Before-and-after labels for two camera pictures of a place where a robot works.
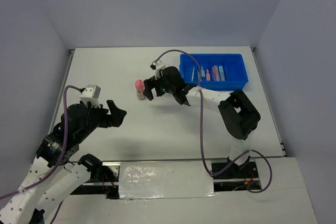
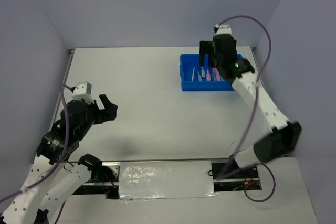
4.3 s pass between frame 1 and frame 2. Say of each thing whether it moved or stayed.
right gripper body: moved
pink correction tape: stayed
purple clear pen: stayed
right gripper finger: moved
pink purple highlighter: stayed
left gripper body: stayed
